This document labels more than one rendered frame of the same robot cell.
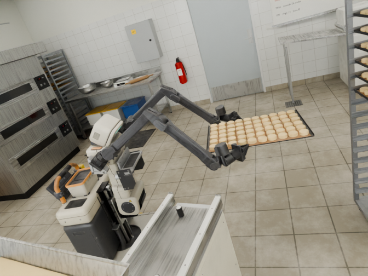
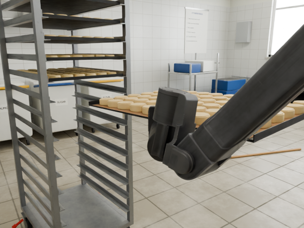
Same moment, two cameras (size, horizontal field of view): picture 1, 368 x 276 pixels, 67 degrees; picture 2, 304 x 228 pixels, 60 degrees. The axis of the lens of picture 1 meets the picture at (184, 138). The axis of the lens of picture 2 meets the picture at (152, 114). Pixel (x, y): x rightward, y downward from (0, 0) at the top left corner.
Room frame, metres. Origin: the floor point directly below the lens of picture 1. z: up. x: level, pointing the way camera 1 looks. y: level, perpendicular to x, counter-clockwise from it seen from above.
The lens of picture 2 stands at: (2.30, -0.09, 1.17)
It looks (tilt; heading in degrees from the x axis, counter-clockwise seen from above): 14 degrees down; 214
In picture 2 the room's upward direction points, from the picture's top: straight up
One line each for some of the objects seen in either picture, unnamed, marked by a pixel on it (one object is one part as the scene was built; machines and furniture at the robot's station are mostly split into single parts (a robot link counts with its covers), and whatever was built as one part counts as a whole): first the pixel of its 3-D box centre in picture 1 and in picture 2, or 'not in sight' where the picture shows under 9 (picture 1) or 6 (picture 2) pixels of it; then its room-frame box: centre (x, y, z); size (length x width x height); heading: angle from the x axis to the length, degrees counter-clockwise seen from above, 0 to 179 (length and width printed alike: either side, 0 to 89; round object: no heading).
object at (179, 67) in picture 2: not in sight; (187, 67); (-2.03, -2.30, 0.88); 0.40 x 0.30 x 0.16; 73
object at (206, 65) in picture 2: not in sight; (199, 65); (-2.40, -2.23, 0.90); 0.44 x 0.36 x 0.20; 78
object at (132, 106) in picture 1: (134, 107); not in sight; (5.52, 0.76, 0.36); 0.46 x 0.38 x 0.26; 161
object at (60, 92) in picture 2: not in sight; (56, 108); (0.07, -3.25, 0.39); 0.64 x 0.54 x 0.77; 68
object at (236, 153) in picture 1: (234, 154); not in sight; (1.34, -0.24, 1.01); 0.07 x 0.07 x 0.10; 31
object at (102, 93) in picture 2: not in sight; (99, 102); (-0.53, -3.03, 0.39); 0.64 x 0.54 x 0.77; 67
